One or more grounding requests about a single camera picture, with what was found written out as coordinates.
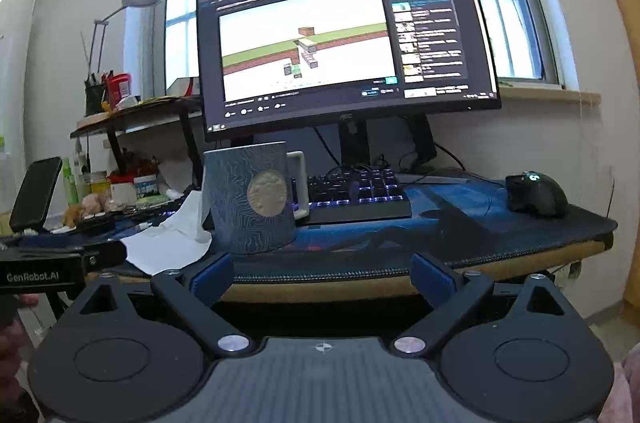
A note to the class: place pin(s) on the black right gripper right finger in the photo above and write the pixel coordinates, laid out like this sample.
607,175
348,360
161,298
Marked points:
453,297

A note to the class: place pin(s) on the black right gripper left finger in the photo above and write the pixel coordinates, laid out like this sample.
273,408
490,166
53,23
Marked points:
191,293

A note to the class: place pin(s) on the white paper tissue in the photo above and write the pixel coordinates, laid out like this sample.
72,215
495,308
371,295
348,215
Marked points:
175,243

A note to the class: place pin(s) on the blue patterned ceramic mug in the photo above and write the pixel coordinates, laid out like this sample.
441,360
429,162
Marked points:
255,194

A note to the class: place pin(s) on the person's left hand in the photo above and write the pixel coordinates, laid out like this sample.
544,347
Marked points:
13,339

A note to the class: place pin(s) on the black smartphone on stand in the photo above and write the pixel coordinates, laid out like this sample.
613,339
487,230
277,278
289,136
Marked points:
33,200

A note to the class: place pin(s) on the blue desk mat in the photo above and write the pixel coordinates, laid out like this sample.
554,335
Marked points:
463,226

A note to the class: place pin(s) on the green spray bottle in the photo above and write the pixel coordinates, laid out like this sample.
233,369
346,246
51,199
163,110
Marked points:
70,189

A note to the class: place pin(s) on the black gaming mouse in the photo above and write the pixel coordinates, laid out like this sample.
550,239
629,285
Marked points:
536,195

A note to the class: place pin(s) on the black backlit mechanical keyboard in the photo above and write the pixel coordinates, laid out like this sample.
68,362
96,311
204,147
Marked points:
350,194

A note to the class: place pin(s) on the black pen holder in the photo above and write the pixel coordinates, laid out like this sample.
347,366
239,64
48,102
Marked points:
95,95

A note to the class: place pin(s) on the red cylindrical can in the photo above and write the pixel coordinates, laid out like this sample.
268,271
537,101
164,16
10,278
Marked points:
118,87

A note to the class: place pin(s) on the white red box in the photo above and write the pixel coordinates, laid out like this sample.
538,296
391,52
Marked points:
184,87

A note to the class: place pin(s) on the black AOC computer monitor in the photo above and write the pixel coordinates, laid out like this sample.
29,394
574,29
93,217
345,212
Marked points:
275,65

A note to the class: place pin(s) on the white standing air conditioner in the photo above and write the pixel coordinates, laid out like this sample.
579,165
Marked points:
16,23

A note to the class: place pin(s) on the white desk lamp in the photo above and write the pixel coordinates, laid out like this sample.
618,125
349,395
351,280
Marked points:
100,26

